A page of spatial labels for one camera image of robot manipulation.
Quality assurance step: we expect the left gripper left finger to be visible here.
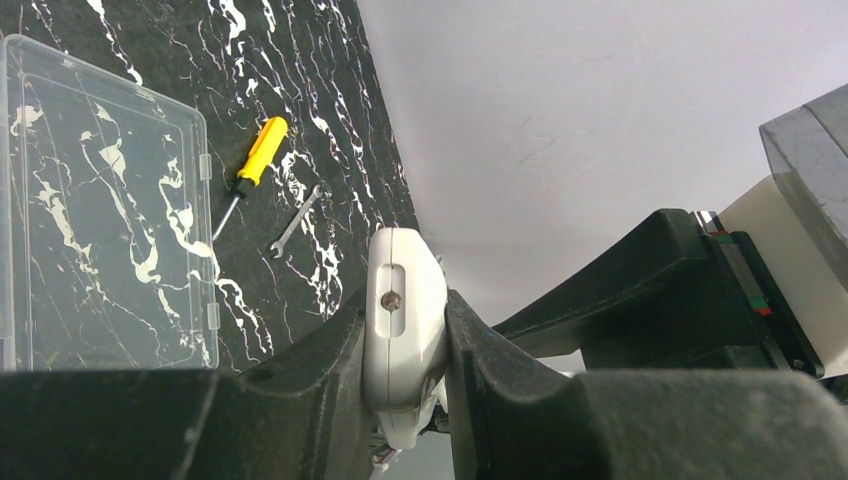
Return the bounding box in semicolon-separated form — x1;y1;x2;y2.
1;291;371;479

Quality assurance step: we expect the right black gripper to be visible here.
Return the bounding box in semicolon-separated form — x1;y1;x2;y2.
494;209;824;379

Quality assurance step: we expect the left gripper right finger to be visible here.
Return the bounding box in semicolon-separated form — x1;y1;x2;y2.
445;291;847;479

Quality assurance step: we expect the white remote control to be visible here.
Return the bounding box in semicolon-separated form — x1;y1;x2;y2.
362;227;449;450

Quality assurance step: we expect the small silver wrench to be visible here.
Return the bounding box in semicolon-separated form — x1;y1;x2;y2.
269;184;324;259

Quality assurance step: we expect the clear plastic screw box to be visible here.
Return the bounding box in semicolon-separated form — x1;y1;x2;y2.
1;34;220;371

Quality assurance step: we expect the yellow handled screwdriver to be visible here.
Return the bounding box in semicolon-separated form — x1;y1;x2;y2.
212;116;289;241

